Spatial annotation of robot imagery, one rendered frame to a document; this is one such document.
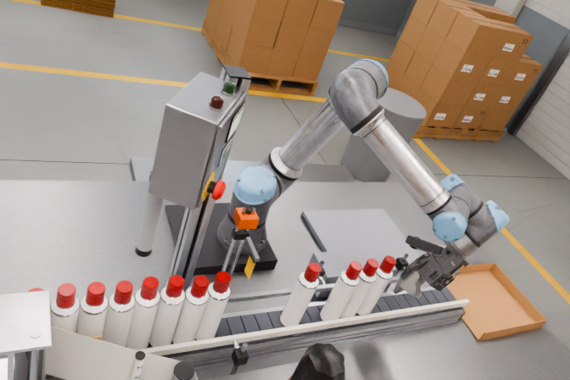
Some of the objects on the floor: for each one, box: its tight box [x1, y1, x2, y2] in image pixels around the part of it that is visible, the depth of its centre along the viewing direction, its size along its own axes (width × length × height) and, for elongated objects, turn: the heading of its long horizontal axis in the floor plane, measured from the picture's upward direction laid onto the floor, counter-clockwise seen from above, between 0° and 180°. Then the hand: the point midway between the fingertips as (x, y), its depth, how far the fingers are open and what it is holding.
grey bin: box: [342, 87, 427, 182], centre depth 373 cm, size 46×46×62 cm
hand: (396, 287), depth 140 cm, fingers closed
